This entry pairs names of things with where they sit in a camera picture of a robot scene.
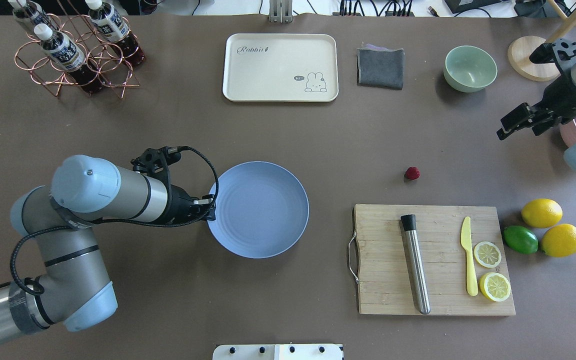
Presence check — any blue round plate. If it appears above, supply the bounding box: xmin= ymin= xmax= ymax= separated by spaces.
xmin=207 ymin=161 xmax=310 ymax=259

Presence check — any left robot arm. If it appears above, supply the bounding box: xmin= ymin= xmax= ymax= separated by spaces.
xmin=0 ymin=146 xmax=219 ymax=345

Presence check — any grey folded cloth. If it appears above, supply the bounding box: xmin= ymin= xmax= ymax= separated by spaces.
xmin=356 ymin=44 xmax=405 ymax=91

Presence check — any green lime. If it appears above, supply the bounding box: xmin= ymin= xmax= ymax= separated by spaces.
xmin=502 ymin=225 xmax=539 ymax=255

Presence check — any yellow plastic knife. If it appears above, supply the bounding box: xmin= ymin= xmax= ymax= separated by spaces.
xmin=460 ymin=216 xmax=479 ymax=297

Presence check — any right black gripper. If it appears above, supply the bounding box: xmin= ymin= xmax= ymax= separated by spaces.
xmin=496 ymin=75 xmax=576 ymax=141

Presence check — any lemon half upper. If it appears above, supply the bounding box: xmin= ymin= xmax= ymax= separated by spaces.
xmin=473 ymin=241 xmax=502 ymax=269

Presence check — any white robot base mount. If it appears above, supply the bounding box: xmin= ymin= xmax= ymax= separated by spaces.
xmin=212 ymin=342 xmax=345 ymax=360

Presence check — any cream rabbit tray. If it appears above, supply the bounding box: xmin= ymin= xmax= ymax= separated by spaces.
xmin=222 ymin=33 xmax=339 ymax=103

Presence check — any whole lemon upper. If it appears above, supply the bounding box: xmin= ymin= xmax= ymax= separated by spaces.
xmin=520 ymin=198 xmax=563 ymax=229

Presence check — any red strawberry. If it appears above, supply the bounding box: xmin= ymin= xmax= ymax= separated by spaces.
xmin=404 ymin=166 xmax=421 ymax=181

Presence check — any pale green bowl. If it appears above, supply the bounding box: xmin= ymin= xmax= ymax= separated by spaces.
xmin=443 ymin=45 xmax=498 ymax=93

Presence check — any whole lemon lower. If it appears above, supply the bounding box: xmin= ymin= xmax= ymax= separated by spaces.
xmin=541 ymin=223 xmax=576 ymax=258

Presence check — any wooden cutting board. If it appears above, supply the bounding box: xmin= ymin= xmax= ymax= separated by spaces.
xmin=353 ymin=203 xmax=515 ymax=317

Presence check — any dark drink bottle rear-left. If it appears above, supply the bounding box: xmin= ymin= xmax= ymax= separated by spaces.
xmin=7 ymin=0 xmax=58 ymax=38

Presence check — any wooden cup stand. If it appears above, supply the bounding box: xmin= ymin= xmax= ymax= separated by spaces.
xmin=507 ymin=0 xmax=576 ymax=82

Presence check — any copper wire bottle rack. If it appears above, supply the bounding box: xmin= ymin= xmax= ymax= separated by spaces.
xmin=13 ymin=0 xmax=140 ymax=98

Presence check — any lemon half lower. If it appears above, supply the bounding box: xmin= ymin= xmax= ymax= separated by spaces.
xmin=478 ymin=272 xmax=512 ymax=302

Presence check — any dark drink bottle rear-right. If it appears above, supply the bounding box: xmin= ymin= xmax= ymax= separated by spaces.
xmin=86 ymin=0 xmax=146 ymax=68

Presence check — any steel muddler black tip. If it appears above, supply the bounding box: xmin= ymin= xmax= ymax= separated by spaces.
xmin=400 ymin=214 xmax=432 ymax=315

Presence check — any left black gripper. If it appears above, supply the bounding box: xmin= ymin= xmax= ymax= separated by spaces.
xmin=167 ymin=186 xmax=217 ymax=224

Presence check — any whole lemon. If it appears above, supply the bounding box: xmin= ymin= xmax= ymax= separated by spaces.
xmin=520 ymin=198 xmax=563 ymax=229
xmin=541 ymin=223 xmax=576 ymax=258

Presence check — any lemon half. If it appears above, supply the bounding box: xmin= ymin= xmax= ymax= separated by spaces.
xmin=473 ymin=241 xmax=502 ymax=269
xmin=478 ymin=272 xmax=512 ymax=302

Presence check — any dark drink bottle front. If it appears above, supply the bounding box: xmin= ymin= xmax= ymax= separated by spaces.
xmin=33 ymin=23 xmax=105 ymax=94

